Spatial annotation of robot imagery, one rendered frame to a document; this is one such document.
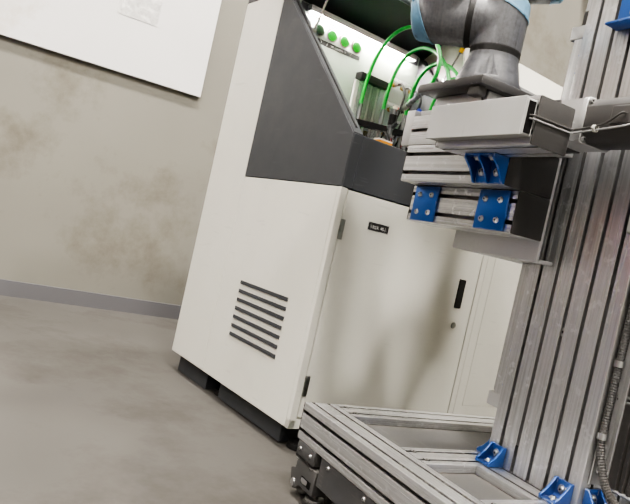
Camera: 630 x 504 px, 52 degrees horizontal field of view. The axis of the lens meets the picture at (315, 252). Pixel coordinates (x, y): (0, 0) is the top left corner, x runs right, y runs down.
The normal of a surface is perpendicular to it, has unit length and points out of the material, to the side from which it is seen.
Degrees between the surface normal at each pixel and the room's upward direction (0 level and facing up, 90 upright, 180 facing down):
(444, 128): 90
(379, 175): 90
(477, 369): 90
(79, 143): 90
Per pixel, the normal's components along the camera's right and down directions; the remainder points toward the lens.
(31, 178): 0.47, 0.12
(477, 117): -0.86, -0.18
